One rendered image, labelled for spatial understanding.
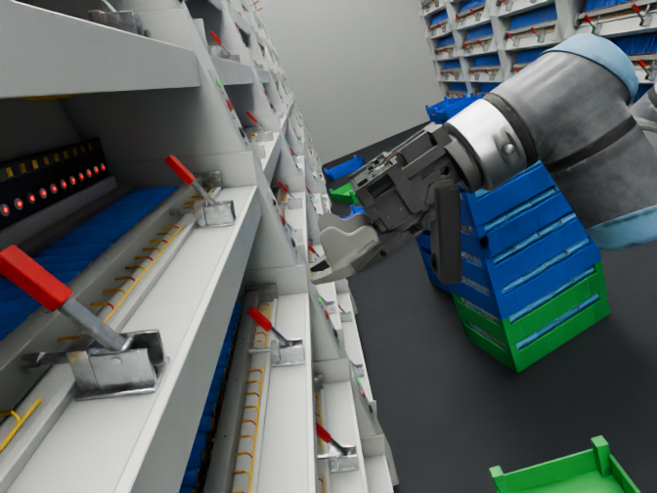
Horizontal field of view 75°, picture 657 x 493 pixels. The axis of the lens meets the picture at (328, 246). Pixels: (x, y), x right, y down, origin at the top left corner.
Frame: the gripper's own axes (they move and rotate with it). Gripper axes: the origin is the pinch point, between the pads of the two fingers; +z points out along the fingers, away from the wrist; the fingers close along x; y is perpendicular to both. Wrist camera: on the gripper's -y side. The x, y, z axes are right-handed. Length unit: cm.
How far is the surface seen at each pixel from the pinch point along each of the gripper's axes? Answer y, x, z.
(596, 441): -56, -7, -18
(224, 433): -2.2, 13.9, 14.1
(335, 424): -25.9, -7.7, 15.6
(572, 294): -57, -41, -35
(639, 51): -47, -124, -121
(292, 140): 0, -158, 8
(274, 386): -6.2, 5.0, 11.9
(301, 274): -5.1, -17.8, 7.0
